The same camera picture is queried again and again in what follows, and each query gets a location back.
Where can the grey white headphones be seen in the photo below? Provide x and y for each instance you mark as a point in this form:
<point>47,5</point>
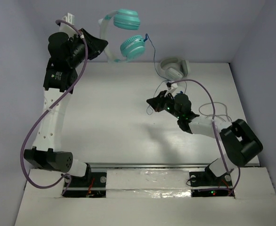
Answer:
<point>173,68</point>

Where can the teal cat-ear headphones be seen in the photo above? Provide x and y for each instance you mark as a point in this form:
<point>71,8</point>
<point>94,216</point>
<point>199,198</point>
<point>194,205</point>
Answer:
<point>121,29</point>

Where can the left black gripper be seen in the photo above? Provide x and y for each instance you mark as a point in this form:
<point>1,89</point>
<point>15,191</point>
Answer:
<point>89,44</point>

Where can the white foam cover panel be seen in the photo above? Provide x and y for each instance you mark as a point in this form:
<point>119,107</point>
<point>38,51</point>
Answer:
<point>147,183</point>

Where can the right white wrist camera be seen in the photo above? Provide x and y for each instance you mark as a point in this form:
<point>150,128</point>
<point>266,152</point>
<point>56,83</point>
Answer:
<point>172,86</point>

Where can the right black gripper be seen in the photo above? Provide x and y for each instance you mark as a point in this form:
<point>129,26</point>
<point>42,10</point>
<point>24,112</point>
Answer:
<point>157,102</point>

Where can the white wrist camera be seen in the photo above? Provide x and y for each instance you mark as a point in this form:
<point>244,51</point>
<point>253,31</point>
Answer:
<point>70,19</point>
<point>172,86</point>

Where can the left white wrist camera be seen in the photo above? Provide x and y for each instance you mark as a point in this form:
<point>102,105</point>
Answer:
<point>70,19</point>

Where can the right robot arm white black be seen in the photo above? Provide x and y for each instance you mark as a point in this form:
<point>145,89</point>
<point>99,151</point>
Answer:
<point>238,139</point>

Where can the aluminium mounting rail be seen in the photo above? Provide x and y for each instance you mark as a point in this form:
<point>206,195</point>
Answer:
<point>115,165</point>

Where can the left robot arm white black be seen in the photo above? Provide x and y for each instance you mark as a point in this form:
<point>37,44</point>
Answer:
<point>66,53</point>

